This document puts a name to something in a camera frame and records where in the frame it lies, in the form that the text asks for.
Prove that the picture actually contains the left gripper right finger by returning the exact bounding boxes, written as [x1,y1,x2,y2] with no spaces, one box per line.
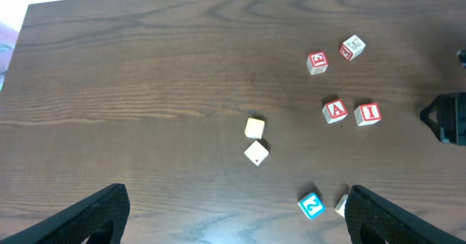
[345,185,465,244]

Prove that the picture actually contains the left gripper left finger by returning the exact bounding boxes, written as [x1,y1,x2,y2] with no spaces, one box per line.
[1,184,130,244]

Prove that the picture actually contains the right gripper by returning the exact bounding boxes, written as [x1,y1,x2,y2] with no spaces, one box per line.
[419,93,465,145]

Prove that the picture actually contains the red letter I block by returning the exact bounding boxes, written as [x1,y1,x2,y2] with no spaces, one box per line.
[354,103,382,126]

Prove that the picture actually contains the red letter A block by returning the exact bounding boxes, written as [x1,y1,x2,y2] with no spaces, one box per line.
[322,99,348,124]

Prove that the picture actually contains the yellow wooden block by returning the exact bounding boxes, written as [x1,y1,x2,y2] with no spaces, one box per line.
[245,118,265,140]

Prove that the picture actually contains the white block near blue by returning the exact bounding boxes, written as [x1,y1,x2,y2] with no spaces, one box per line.
[334,194,348,218]

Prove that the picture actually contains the blue number 2 block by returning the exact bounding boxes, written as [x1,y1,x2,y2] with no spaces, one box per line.
[298,192,326,220]

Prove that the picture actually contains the white block with red side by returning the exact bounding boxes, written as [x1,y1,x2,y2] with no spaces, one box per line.
[339,35,366,61]

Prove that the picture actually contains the red number 3 block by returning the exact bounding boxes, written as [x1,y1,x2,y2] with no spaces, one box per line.
[307,52,328,75]

